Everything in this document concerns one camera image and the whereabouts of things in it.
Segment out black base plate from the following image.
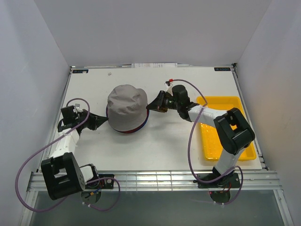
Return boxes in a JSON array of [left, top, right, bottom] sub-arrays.
[[192, 173, 242, 189], [86, 174, 115, 190]]

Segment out papers at back edge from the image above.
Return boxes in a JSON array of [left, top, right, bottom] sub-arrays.
[[131, 63, 178, 68]]

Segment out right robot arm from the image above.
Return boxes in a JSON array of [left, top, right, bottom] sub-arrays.
[[146, 85, 255, 187]]

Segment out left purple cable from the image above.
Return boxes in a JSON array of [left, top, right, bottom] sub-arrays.
[[15, 97, 121, 212]]

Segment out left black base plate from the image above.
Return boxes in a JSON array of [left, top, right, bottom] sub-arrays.
[[86, 174, 115, 190]]

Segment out dark red hat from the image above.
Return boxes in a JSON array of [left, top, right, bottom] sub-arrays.
[[106, 107, 150, 134]]

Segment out grey cap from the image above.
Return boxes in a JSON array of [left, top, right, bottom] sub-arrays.
[[106, 84, 149, 133]]

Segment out yellow plastic tray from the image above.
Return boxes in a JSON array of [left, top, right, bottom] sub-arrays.
[[197, 96, 245, 161]]

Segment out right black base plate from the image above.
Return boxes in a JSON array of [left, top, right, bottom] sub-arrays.
[[192, 173, 242, 189]]

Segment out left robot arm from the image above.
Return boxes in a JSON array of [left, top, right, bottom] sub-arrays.
[[41, 105, 108, 200]]

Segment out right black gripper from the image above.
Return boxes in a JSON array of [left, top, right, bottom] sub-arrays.
[[146, 91, 180, 113]]

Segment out blue bucket hat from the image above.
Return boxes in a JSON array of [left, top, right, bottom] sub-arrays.
[[105, 105, 151, 134]]

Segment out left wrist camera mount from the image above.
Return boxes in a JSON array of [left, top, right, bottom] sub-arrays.
[[74, 104, 81, 112]]

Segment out dark corner label sticker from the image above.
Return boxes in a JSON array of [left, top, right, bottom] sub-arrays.
[[214, 67, 231, 72]]

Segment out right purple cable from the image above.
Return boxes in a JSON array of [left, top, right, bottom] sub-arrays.
[[173, 79, 244, 205]]

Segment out purple cable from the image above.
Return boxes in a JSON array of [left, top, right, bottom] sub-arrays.
[[15, 97, 121, 212], [173, 79, 244, 205]]

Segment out aluminium front rail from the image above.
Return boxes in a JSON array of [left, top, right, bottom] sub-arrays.
[[25, 170, 283, 193]]

